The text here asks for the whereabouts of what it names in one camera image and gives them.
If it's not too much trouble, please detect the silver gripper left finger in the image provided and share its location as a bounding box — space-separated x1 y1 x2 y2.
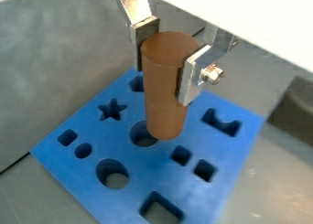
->
117 0 160 71

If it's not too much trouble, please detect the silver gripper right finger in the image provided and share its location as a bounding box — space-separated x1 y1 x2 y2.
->
177 26 238 106

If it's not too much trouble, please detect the brown round cylinder peg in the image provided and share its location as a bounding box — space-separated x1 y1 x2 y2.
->
140 31 199 140

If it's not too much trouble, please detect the blue shape sorting board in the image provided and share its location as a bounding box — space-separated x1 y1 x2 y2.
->
30 69 263 224

